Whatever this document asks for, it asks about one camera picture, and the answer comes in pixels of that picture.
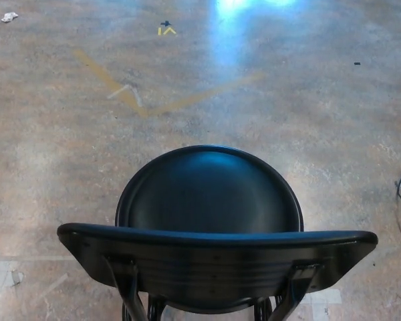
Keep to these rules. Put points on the crumpled white paper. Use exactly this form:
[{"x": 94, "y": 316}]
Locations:
[{"x": 9, "y": 17}]

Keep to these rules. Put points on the black swivel chair with backrest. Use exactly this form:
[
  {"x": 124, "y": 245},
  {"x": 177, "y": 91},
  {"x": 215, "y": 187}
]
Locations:
[{"x": 207, "y": 187}]

